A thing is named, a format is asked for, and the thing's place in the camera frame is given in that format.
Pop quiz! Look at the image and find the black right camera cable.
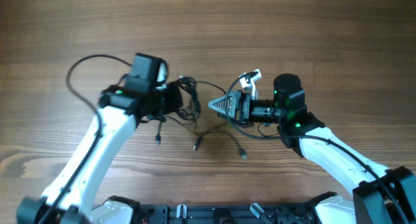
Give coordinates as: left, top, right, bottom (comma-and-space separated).
224, 71, 410, 224

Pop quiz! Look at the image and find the black usb cable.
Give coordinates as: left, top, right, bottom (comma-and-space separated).
155, 75, 250, 160

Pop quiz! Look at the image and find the black left camera cable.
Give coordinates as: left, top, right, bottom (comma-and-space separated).
37, 54, 133, 224

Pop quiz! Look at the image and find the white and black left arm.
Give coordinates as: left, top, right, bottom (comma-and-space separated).
16, 53, 182, 223

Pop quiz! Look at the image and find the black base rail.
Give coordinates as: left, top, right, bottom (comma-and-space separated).
133, 203, 321, 224

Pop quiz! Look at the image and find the black camera cable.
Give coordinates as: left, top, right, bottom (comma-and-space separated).
224, 71, 410, 224
37, 54, 133, 224

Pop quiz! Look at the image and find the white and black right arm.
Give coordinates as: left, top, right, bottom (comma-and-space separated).
208, 71, 415, 223

